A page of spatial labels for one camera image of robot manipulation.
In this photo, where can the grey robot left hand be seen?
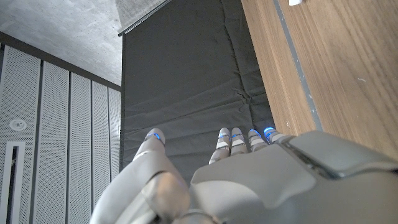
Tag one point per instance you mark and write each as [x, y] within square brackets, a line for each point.
[280, 186]

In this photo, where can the black backdrop curtain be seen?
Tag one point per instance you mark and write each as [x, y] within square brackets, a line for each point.
[186, 77]

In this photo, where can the black backdrop stand pole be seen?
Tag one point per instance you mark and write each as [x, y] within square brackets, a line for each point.
[143, 19]

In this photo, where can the ceiling air vent slot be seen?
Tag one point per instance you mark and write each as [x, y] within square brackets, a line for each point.
[12, 180]

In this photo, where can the round white ceiling sensor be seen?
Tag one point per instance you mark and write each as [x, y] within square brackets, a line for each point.
[17, 124]

